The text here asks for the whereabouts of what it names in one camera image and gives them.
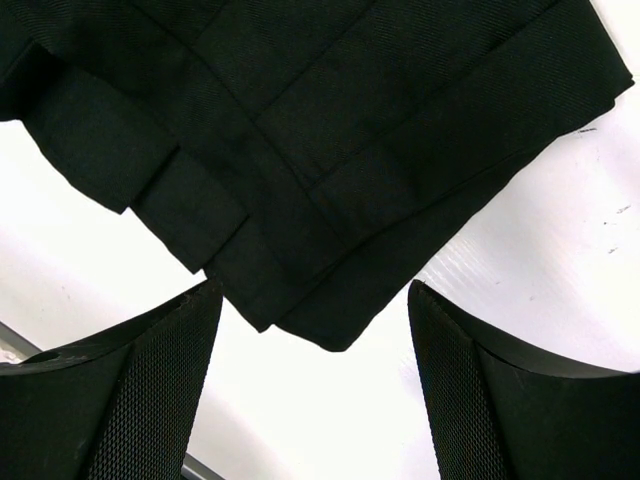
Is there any aluminium table edge rail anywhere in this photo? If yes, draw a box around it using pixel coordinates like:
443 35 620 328
0 322 41 364

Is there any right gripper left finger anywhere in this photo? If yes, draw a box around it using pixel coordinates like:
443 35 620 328
1 280 221 479

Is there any black skirt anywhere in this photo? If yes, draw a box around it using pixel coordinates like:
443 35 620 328
1 1 634 352

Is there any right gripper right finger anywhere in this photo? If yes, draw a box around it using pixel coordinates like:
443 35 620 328
408 281 639 479

